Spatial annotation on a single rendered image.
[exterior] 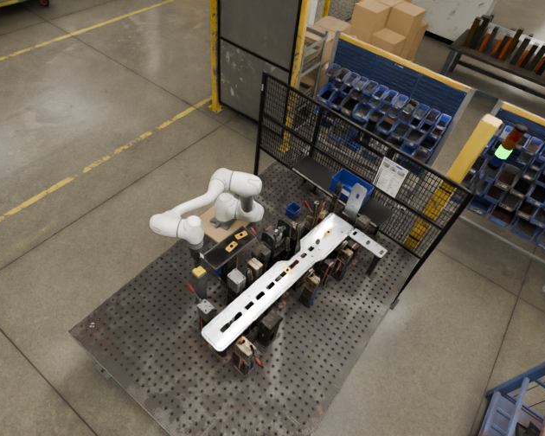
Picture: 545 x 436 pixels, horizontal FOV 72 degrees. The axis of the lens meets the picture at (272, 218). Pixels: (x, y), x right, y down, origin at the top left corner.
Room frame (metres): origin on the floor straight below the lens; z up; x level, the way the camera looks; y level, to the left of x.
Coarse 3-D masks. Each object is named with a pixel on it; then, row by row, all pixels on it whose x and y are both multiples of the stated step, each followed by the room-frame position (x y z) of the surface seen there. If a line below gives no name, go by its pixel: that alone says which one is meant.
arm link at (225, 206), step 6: (222, 198) 1.97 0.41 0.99; (228, 198) 1.98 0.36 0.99; (234, 198) 2.03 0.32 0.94; (216, 204) 1.95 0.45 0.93; (222, 204) 1.93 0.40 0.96; (228, 204) 1.94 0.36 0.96; (234, 204) 1.97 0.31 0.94; (216, 210) 1.93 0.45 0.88; (222, 210) 1.91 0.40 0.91; (228, 210) 1.92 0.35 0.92; (234, 210) 1.93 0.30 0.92; (216, 216) 1.93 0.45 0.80; (222, 216) 1.91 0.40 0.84; (228, 216) 1.91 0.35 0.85
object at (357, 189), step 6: (354, 186) 2.02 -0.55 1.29; (360, 186) 2.00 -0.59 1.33; (354, 192) 2.01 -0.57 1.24; (360, 192) 1.99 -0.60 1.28; (366, 192) 1.96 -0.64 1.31; (348, 198) 2.03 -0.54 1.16; (354, 198) 2.00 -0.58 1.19; (360, 198) 1.98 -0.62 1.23; (348, 204) 2.02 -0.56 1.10; (354, 204) 1.99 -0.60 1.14; (360, 204) 1.97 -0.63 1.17; (348, 210) 2.01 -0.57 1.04; (354, 210) 1.98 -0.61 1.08; (354, 216) 1.97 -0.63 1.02
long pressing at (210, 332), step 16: (320, 224) 1.86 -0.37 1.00; (336, 224) 1.88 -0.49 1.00; (304, 240) 1.68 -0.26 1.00; (320, 240) 1.70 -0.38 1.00; (336, 240) 1.73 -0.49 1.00; (320, 256) 1.56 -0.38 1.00; (272, 272) 1.37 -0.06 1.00; (304, 272) 1.41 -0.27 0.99; (256, 288) 1.23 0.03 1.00; (272, 288) 1.25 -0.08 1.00; (288, 288) 1.27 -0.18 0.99; (240, 304) 1.10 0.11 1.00; (256, 304) 1.12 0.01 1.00; (224, 320) 0.98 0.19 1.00; (240, 320) 0.99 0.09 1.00; (208, 336) 0.86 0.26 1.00; (224, 336) 0.88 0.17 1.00
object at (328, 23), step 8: (328, 16) 5.52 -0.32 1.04; (320, 24) 5.24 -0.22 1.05; (328, 24) 5.28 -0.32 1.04; (336, 24) 5.32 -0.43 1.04; (344, 24) 5.36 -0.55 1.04; (344, 32) 5.23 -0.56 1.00; (312, 40) 4.79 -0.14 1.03; (328, 40) 4.82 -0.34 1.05; (328, 48) 4.83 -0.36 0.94; (328, 56) 4.88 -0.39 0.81; (328, 64) 4.81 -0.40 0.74; (312, 72) 5.11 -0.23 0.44; (320, 72) 5.14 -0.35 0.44; (304, 80) 4.84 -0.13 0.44; (312, 80) 4.88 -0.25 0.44; (320, 80) 4.68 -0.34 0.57; (312, 88) 4.73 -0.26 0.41; (320, 88) 4.67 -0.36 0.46
